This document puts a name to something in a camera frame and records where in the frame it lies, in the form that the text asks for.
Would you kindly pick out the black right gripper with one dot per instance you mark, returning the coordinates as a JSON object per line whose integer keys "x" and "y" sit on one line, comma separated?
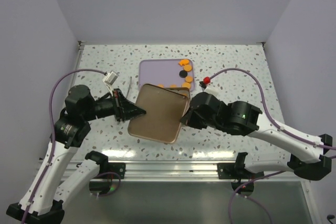
{"x": 197, "y": 111}

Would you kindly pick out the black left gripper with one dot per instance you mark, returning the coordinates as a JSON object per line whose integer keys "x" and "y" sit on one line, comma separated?
{"x": 118, "y": 107}

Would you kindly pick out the gold tin lid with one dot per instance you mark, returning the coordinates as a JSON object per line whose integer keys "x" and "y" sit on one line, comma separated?
{"x": 164, "y": 109}

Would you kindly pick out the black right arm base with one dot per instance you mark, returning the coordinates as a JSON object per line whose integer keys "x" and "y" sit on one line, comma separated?
{"x": 237, "y": 169}

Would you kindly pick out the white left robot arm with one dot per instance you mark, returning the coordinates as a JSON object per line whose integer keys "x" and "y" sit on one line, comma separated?
{"x": 47, "y": 196}

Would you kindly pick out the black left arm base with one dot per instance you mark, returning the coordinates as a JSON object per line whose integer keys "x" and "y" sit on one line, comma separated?
{"x": 109, "y": 169}

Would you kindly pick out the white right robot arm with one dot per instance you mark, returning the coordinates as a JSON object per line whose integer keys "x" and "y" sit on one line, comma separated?
{"x": 300, "y": 153}

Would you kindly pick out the gold cookie tin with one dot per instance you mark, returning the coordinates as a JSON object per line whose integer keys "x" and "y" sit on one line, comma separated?
{"x": 180, "y": 90}

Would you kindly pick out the yellow round dotted cookie lower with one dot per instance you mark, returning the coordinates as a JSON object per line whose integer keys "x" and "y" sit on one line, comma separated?
{"x": 186, "y": 85}

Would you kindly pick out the yellow round dotted cookie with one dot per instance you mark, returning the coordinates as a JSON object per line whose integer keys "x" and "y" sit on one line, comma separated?
{"x": 186, "y": 85}
{"x": 187, "y": 68}

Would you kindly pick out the orange flower cookie right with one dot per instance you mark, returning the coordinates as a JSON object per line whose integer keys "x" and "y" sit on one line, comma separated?
{"x": 188, "y": 79}

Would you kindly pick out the black sandwich cookie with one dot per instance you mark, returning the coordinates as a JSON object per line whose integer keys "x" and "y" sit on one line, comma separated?
{"x": 183, "y": 73}

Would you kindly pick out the lilac plastic tray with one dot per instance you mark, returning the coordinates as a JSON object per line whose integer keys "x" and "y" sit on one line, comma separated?
{"x": 163, "y": 71}

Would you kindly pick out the yellow round dotted cookie upper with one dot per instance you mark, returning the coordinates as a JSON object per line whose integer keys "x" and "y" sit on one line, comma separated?
{"x": 187, "y": 68}

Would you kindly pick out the orange fish cookie top right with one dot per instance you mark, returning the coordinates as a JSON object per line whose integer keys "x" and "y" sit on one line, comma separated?
{"x": 183, "y": 62}

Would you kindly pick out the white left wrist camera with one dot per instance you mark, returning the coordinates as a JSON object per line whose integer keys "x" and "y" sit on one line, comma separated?
{"x": 109, "y": 79}

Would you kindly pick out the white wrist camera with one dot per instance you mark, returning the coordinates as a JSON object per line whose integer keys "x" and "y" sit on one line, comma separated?
{"x": 205, "y": 84}
{"x": 109, "y": 79}

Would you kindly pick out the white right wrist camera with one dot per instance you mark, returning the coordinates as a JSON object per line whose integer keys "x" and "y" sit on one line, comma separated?
{"x": 205, "y": 84}

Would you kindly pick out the aluminium front rail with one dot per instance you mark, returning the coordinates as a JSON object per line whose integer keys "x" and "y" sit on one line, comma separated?
{"x": 171, "y": 171}

